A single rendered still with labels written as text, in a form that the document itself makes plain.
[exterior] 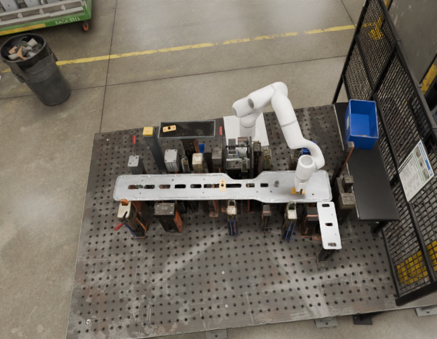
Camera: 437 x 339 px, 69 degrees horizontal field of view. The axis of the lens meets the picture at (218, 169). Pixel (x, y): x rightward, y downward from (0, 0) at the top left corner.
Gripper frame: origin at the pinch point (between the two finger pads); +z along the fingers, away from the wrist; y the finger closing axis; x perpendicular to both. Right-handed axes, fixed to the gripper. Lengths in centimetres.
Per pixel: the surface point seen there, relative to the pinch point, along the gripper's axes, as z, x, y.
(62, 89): 88, -249, -187
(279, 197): 3.5, -11.3, 3.8
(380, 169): 1, 51, -13
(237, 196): 3.6, -37.3, 2.9
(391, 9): 60, 142, -265
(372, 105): -9, 53, -57
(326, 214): 3.5, 15.1, 15.6
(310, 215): 5.5, 5.8, 15.1
